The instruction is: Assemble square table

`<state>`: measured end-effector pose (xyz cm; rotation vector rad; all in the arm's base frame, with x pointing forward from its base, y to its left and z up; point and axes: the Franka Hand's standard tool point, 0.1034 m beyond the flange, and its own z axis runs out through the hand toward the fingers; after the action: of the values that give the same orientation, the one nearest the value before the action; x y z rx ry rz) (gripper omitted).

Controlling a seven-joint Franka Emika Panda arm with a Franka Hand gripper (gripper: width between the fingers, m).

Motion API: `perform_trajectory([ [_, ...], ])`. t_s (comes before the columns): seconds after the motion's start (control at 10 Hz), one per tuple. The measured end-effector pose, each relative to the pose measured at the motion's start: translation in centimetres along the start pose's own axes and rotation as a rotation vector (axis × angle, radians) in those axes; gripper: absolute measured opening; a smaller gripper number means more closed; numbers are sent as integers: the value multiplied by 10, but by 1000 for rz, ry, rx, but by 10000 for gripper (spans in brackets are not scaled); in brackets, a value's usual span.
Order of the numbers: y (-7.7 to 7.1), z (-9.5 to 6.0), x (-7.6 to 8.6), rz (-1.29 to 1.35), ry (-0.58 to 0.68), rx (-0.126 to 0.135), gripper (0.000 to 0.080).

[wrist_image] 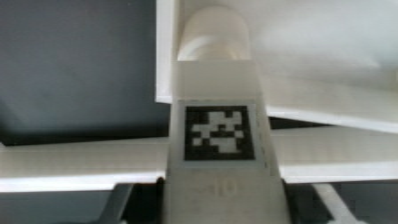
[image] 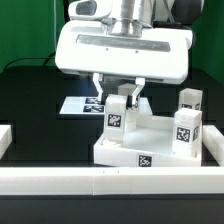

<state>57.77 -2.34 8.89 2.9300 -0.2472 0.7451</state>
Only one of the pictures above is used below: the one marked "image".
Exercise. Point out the white fiducial marker board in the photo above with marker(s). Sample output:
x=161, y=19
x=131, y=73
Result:
x=86, y=105

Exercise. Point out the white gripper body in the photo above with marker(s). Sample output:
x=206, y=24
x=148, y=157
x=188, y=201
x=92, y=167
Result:
x=159, y=55

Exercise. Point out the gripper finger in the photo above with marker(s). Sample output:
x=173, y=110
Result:
x=97, y=80
x=132, y=98

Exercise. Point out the white obstacle fence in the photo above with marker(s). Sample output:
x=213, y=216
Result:
x=53, y=180

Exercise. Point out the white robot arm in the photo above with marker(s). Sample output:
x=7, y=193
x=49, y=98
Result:
x=130, y=17

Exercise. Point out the white square tabletop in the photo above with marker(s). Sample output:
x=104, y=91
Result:
x=150, y=145

